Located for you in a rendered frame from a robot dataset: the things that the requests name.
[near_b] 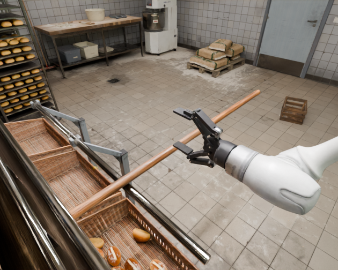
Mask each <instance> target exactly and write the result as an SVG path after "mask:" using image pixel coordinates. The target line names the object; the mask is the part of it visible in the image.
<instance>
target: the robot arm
mask: <svg viewBox="0 0 338 270"><path fill-rule="evenodd" d="M173 112H174V113H175V114H177V115H179V116H181V117H183V118H185V119H188V120H190V121H191V120H193V122H194V123H195V125H196V126H197V128H198V129H199V131H200V132H201V134H202V138H203V139H204V146H203V150H200V151H196V152H193V151H194V150H193V149H192V148H190V147H188V146H186V145H185V144H183V143H181V142H180V141H177V142H175V143H174V144H173V147H175V148H176V149H178V150H180V151H182V152H183V153H184V154H185V155H187V157H186V158H187V159H188V160H189V159H190V160H189V162H190V163H193V164H200V165H204V166H208V167H210V168H213V167H214V166H215V165H218V166H220V167H222V168H223V169H225V172H226V173H227V174H229V175H230V176H232V177H234V178H235V179H237V180H238V181H240V182H242V183H244V184H245V185H246V186H248V187H249V188H250V189H251V191H253V192H254V193H255V194H257V195H258V196H259V197H261V198H263V199H264V200H266V201H267V202H269V203H271V204H273V205H275V206H277V207H279V208H281V209H283V210H286V211H288V212H291V213H295V214H299V215H305V214H306V213H308V212H309V211H310V210H311V209H312V208H313V207H314V206H315V205H316V203H317V201H318V199H319V197H320V193H321V187H320V186H319V184H318V183H317V182H316V180H318V179H320V178H321V177H322V173H323V171H324V170H325V169H326V168H327V167H328V166H330V165H331V164H333V163H335V162H337V161H338V137H335V138H333V139H331V140H329V141H327V142H324V143H322V144H320V145H316V146H313V147H303V146H297V147H294V148H292V149H289V150H287V151H284V152H281V153H279V155H277V156H266V155H262V154H260V153H258V152H256V151H254V150H252V149H250V148H248V147H246V146H243V145H239V146H238V145H236V144H234V143H232V142H230V141H227V140H223V139H221V138H220V134H221V133H222V132H223V129H222V128H220V127H219V126H217V125H216V124H215V123H214V122H213V121H212V120H211V119H210V118H209V117H208V116H207V115H206V114H205V113H204V112H203V110H202V109H201V108H197V109H195V110H194V111H191V110H189V109H186V110H185V109H183V108H180V107H178V108H176V109H174V110H173ZM208 135H210V137H208V138H207V136H208ZM200 156H202V157H203V156H208V157H209V159H207V158H202V157H200Z"/></svg>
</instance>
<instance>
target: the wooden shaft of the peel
mask: <svg viewBox="0 0 338 270"><path fill-rule="evenodd" d="M259 94H260V90H256V91H254V92H253V93H251V94H250V95H248V96H246V97H245V98H243V99H242V100H240V101H239V102H237V103H236V104H234V105H233V106H231V107H229V108H228V109H226V110H225V111H223V112H222V113H220V114H219V115H217V116H216V117H214V118H213V119H211V120H212V121H213V122H214V123H215V124H216V123H218V122H219V121H221V120H222V119H224V118H225V117H227V116H228V115H229V114H231V113H233V112H234V111H236V110H237V109H238V108H240V107H241V106H243V105H244V104H246V103H247V102H249V101H250V100H251V99H253V98H255V97H256V96H258V95H259ZM200 134H201V132H200V131H199V129H198V128H197V129H196V130H194V131H192V132H191V133H189V134H188V135H186V136H185V137H183V138H181V139H180V140H179V141H180V142H181V143H183V144H187V143H189V142H190V141H192V140H193V139H194V138H196V137H197V136H199V135H200ZM177 150H178V149H176V148H175V147H173V144H172V145H171V146H169V147H168V148H166V149H164V150H163V151H161V152H160V153H158V154H157V155H155V156H154V157H152V158H151V159H149V160H147V161H146V162H144V163H143V164H141V165H140V166H138V167H137V168H135V169H134V170H132V171H131V172H129V173H127V174H126V175H124V176H123V177H121V178H119V179H118V180H117V181H115V182H114V183H112V184H110V185H109V186H107V187H106V188H104V189H103V190H101V191H99V192H98V193H96V194H95V195H93V196H92V197H90V198H88V199H87V200H86V201H84V202H82V203H81V204H79V205H78V206H76V207H75V208H73V209H72V210H70V211H69V212H70V214H71V215H72V216H73V218H74V219H77V218H79V217H80V216H81V215H83V214H84V213H86V212H87V211H89V210H90V209H92V208H93V207H94V206H96V205H97V204H99V203H101V202H102V201H103V200H105V199H106V198H108V197H109V196H111V195H112V194H114V193H115V192H116V191H118V190H119V189H121V188H123V187H124V186H125V185H127V184H128V183H130V182H131V181H133V180H134V179H136V178H137V177H138V176H140V175H141V174H143V173H145V172H146V171H147V170H149V169H150V168H152V167H153V166H155V165H156V164H158V163H159V162H160V161H162V160H163V159H165V158H167V157H168V156H170V155H171V154H172V153H174V152H175V151H177Z"/></svg>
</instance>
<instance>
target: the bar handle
mask: <svg viewBox="0 0 338 270"><path fill-rule="evenodd" d="M0 178H1V180H2V181H3V183H4V185H5V187H6V189H7V191H8V193H9V195H10V197H11V199H12V200H13V202H14V204H15V206H16V208H17V210H18V212H19V214H20V216H21V218H22V220H23V221H24V223H25V225H26V227H27V229H28V231H29V232H30V234H31V236H32V238H33V240H34V242H35V244H36V246H37V248H38V250H39V251H40V253H41V255H42V257H43V259H44V261H45V263H46V265H47V267H48V269H49V270H67V268H66V266H65V265H64V263H63V261H62V259H61V258H60V256H59V255H58V253H57V251H56V250H55V249H56V248H57V247H58V246H59V243H58V242H57V240H56V239H55V238H54V237H53V236H52V235H50V234H49V233H48V232H47V231H46V230H44V229H43V227H42V226H41V224H40V222H39V220H38V219H37V217H36V216H35V214H34V212H33V211H32V209H31V207H30V205H29V204H28V202H27V200H26V199H25V197H24V195H23V193H22V192H21V190H20V188H19V186H18V185H17V183H16V181H15V180H16V179H17V178H18V177H17V175H16V174H15V173H14V172H13V171H12V170H11V168H10V167H9V166H8V165H7V164H6V163H4V161H3V159H2V158H1V156H0Z"/></svg>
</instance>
